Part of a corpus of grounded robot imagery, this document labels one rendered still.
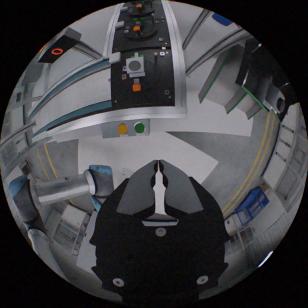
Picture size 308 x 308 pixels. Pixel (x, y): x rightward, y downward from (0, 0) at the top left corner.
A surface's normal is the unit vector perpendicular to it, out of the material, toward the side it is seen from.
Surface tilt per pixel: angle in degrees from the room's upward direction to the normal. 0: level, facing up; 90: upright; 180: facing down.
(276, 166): 90
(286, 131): 90
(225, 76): 45
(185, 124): 0
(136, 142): 0
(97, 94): 0
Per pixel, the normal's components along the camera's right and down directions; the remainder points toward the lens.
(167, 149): -0.01, 0.46
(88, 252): 0.09, -0.88
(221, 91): -0.11, 0.95
